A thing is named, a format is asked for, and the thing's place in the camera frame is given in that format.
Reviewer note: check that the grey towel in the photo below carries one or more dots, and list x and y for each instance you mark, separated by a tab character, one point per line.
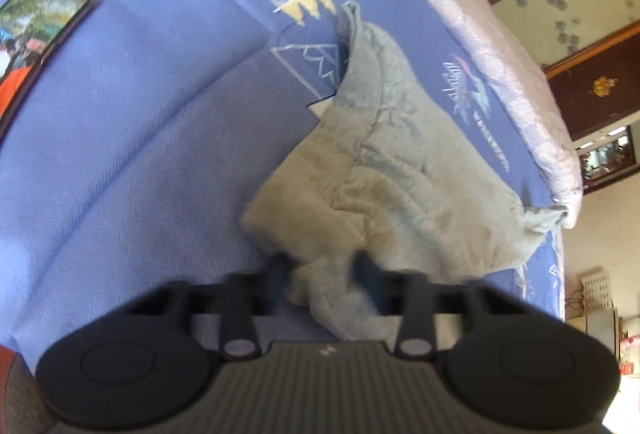
395	174

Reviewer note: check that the blue printed bedsheet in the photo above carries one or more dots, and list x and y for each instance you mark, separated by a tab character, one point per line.
150	139

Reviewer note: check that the dark wooden cabinet door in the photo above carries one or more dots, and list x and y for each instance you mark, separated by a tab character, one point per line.
600	84

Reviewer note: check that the smartphone with lit screen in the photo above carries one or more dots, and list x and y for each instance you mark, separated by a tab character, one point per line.
35	29

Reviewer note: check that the white perforated box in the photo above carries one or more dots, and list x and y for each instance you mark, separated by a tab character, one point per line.
597	291

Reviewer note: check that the glass display cabinet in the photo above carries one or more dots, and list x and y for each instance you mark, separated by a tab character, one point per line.
607	156

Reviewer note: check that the red and white items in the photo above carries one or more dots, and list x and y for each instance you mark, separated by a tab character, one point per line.
629	354

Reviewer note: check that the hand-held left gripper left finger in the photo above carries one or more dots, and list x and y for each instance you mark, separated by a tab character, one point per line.
278	273

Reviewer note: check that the white quilted mattress cover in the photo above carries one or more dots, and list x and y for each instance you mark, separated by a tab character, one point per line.
490	44

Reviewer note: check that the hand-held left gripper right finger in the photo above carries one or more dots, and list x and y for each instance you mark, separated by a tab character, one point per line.
367	275

